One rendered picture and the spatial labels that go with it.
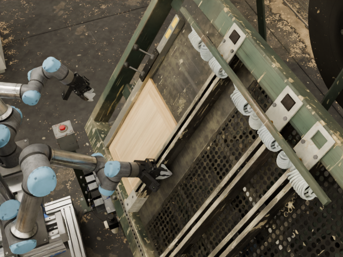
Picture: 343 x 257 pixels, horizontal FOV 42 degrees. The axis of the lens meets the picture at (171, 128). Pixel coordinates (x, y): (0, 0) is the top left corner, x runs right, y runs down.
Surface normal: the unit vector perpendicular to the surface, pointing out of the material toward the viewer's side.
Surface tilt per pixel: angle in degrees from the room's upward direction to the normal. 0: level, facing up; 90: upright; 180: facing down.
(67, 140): 90
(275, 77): 55
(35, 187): 83
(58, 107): 0
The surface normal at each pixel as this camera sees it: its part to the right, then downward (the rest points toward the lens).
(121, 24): -0.05, -0.64
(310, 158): -0.79, -0.09
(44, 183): 0.51, 0.56
